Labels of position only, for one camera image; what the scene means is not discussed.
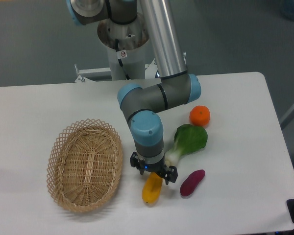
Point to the white metal base frame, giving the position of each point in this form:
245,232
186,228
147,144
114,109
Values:
104,74

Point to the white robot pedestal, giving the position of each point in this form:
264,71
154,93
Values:
125,44

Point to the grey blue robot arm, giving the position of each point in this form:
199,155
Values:
126,20

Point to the green bok choy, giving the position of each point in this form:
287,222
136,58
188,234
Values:
188,139

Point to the yellow mango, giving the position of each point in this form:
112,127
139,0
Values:
152,188

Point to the orange tangerine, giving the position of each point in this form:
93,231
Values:
199,116

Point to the woven wicker basket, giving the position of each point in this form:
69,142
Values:
85,165

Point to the purple sweet potato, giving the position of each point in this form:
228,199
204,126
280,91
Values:
191,183

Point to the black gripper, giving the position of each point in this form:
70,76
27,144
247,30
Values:
169,174

